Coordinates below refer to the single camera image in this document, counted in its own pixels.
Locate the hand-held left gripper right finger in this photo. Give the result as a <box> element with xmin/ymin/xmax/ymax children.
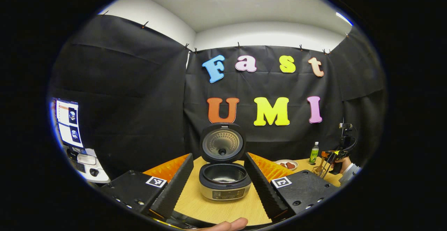
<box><xmin>244</xmin><ymin>152</ymin><xmax>340</xmax><ymax>221</ymax></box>

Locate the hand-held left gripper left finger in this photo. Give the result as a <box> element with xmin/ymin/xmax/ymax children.
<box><xmin>100</xmin><ymin>153</ymin><xmax>194</xmax><ymax>219</ymax></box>

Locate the small white rice portion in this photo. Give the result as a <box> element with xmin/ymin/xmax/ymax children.
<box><xmin>212</xmin><ymin>176</ymin><xmax>239</xmax><ymax>184</ymax></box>

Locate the dark grey rice cooker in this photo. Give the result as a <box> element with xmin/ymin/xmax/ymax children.
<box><xmin>198</xmin><ymin>122</ymin><xmax>252</xmax><ymax>202</ymax></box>

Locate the green label drink bottle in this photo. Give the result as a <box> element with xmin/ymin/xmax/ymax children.
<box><xmin>309</xmin><ymin>142</ymin><xmax>320</xmax><ymax>164</ymax></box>

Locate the white round plate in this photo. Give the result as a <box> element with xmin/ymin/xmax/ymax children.
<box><xmin>274</xmin><ymin>159</ymin><xmax>298</xmax><ymax>171</ymax></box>

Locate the white side desk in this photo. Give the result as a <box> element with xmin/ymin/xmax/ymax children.
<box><xmin>63</xmin><ymin>147</ymin><xmax>111</xmax><ymax>184</ymax></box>

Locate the small white box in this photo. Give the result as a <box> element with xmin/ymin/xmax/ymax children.
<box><xmin>77</xmin><ymin>154</ymin><xmax>97</xmax><ymax>165</ymax></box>

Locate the black backdrop cloth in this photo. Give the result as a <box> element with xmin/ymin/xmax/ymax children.
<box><xmin>49</xmin><ymin>15</ymin><xmax>388</xmax><ymax>179</ymax></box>

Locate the black keyboard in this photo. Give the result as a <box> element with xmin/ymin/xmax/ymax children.
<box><xmin>70</xmin><ymin>150</ymin><xmax>86</xmax><ymax>174</ymax></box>

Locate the computer monitor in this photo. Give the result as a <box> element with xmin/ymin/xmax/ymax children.
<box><xmin>54</xmin><ymin>98</ymin><xmax>84</xmax><ymax>149</ymax></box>

